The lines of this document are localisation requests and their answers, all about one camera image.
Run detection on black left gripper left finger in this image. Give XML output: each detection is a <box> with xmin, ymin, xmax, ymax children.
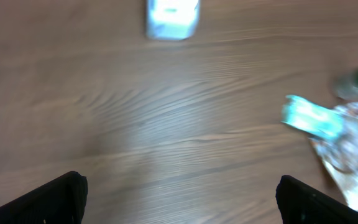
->
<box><xmin>0</xmin><ymin>171</ymin><xmax>88</xmax><ymax>224</ymax></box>

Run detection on beige paper pouch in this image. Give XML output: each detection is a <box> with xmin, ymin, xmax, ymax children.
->
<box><xmin>310</xmin><ymin>102</ymin><xmax>358</xmax><ymax>212</ymax></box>

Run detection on green lid jar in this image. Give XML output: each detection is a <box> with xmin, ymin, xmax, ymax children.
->
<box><xmin>333</xmin><ymin>69</ymin><xmax>358</xmax><ymax>100</ymax></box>

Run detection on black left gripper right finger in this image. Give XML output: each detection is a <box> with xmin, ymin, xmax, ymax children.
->
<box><xmin>275</xmin><ymin>175</ymin><xmax>358</xmax><ymax>224</ymax></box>

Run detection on white barcode scanner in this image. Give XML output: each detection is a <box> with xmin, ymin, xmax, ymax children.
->
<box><xmin>145</xmin><ymin>0</ymin><xmax>201</xmax><ymax>40</ymax></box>

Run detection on teal wet wipes pack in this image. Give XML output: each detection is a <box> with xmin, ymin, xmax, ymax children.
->
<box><xmin>282</xmin><ymin>95</ymin><xmax>344</xmax><ymax>141</ymax></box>

